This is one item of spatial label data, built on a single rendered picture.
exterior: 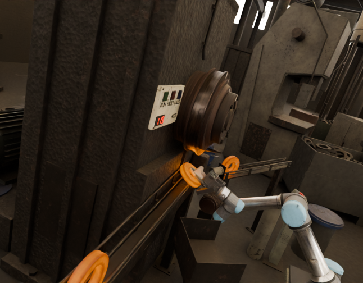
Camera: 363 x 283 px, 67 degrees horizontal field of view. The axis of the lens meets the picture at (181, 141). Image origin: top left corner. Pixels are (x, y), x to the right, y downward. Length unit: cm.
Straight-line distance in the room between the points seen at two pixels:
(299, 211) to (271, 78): 290
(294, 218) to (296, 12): 319
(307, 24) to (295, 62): 48
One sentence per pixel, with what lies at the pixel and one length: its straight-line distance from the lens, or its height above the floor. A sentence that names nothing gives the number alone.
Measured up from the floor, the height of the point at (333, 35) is 206.
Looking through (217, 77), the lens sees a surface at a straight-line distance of 138.
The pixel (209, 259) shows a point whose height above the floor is 60.
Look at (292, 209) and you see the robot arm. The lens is 148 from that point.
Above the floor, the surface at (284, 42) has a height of 186.
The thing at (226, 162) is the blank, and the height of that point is 74.
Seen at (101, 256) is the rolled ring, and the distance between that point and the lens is 90.
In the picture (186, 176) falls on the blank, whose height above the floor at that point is 76.
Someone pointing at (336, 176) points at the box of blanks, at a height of 52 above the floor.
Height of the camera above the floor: 139
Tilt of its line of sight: 18 degrees down
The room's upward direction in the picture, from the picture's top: 16 degrees clockwise
